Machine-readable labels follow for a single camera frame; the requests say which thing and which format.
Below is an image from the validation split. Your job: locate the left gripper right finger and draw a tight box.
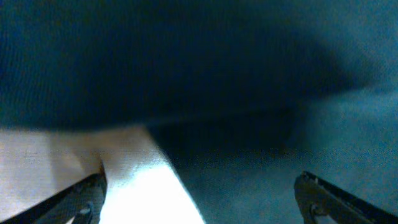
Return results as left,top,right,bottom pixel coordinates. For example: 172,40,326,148
294,171,397,224

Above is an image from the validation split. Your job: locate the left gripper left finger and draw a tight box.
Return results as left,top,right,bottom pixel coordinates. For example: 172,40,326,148
1,162,107,224

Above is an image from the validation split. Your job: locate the black t-shirt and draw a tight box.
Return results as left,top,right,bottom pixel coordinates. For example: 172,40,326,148
1,0,397,223

